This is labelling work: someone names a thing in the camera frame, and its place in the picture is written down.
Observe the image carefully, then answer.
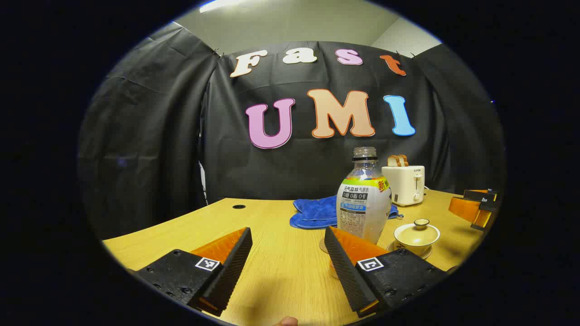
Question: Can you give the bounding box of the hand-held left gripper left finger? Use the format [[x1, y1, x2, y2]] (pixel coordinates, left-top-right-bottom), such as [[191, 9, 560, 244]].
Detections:
[[134, 226, 253, 317]]

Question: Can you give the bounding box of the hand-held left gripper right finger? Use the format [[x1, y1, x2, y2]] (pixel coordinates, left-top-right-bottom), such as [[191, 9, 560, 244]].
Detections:
[[324, 225, 449, 318]]

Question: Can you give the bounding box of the cream teacup lid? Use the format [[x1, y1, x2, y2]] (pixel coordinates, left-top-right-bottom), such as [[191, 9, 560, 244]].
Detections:
[[393, 219, 441, 247]]

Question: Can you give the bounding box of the clear labelled water bottle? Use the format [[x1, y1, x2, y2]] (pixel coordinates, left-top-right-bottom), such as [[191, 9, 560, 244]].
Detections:
[[336, 146, 393, 245]]

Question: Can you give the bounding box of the white toaster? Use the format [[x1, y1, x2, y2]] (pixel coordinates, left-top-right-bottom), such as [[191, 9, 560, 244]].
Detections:
[[382, 165, 425, 207]]

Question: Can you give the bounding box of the blue towel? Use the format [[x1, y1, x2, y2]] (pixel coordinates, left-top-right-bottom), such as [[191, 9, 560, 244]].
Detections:
[[290, 196, 404, 230]]

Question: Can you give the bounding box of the black backdrop cloth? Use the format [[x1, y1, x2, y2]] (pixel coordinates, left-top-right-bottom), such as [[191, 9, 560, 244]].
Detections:
[[77, 20, 506, 240]]

